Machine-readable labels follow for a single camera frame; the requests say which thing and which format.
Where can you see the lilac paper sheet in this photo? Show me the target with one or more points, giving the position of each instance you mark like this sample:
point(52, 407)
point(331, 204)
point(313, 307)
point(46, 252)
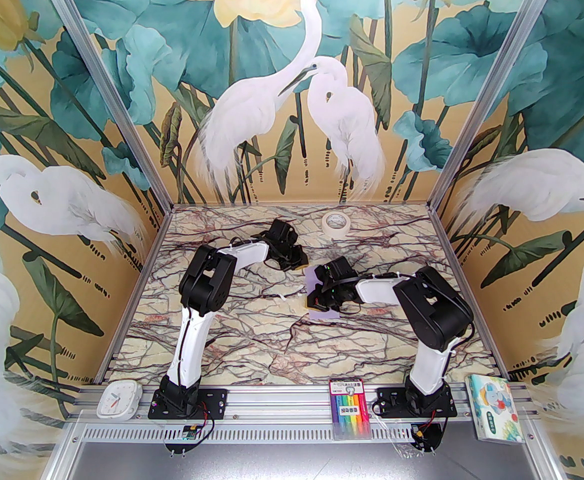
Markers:
point(322, 316)

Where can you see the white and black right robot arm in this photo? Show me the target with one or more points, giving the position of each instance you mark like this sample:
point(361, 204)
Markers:
point(432, 368)

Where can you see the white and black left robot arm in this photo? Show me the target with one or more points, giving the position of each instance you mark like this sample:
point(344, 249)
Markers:
point(190, 348)

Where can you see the white square alarm clock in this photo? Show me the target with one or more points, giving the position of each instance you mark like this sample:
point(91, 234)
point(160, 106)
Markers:
point(119, 400)

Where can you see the white masking tape roll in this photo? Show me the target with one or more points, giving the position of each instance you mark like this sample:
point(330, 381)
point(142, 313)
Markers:
point(336, 231)

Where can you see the coloured marker pen pack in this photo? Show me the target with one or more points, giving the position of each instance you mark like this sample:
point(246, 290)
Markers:
point(351, 410)

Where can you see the yellow power connector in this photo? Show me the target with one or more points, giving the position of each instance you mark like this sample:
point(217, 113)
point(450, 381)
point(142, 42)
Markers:
point(421, 434)

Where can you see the small green circuit board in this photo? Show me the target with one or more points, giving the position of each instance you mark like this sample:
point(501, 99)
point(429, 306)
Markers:
point(189, 433)

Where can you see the cartoon printed tissue pack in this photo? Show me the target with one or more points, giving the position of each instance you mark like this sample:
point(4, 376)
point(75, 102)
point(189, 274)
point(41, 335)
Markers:
point(494, 410)

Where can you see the aluminium frame rail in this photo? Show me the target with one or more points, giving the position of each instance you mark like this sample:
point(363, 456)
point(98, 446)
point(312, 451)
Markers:
point(281, 400)

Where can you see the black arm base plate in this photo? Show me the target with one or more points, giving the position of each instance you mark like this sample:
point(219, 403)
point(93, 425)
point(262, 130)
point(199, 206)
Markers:
point(387, 400)
point(216, 398)

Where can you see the aluminium table side rail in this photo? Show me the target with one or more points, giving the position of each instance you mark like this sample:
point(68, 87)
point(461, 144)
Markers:
point(154, 248)
point(447, 248)

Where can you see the black mounting bracket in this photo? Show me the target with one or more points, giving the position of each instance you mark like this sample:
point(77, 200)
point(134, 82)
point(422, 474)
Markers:
point(432, 445)

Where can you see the aluminium frame post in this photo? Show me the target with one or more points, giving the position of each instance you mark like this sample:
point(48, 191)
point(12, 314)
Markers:
point(111, 88)
point(490, 88)

